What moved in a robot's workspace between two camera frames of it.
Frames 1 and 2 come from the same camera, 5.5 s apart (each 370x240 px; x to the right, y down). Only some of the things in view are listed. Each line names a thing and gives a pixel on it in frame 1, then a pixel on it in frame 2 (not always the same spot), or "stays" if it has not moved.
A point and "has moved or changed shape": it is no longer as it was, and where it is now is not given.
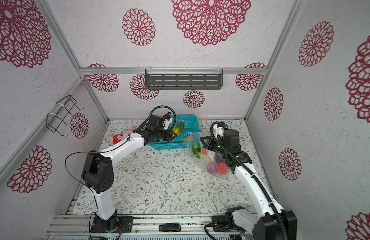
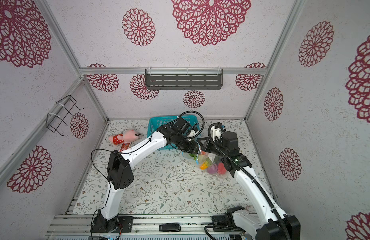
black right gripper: x=210 y=144 stays
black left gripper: x=170 y=137 -> x=193 y=146
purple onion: x=212 y=168 stays
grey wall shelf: x=184 y=78 stays
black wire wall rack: x=61 y=115 stays
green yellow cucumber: x=179 y=128 has moved or changed shape
